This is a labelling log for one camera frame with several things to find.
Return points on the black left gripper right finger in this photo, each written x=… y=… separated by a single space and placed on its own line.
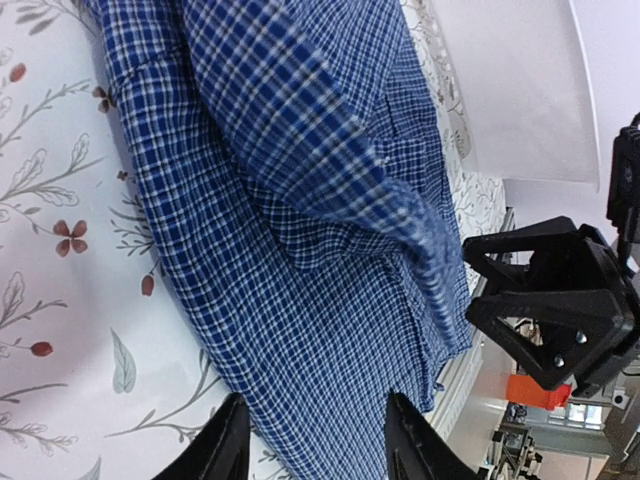
x=414 y=450

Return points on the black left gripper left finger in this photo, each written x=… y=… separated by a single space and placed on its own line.
x=220 y=451

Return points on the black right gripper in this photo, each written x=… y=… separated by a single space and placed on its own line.
x=588 y=330

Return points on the blue checked long sleeve shirt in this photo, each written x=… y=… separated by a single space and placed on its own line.
x=289 y=161

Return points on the orange block in background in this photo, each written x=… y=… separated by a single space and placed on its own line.
x=523 y=390

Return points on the floral white tablecloth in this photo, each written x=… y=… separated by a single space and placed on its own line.
x=102 y=373

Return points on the white plastic basket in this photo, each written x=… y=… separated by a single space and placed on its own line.
x=526 y=90

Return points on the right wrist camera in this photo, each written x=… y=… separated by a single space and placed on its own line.
x=623 y=196

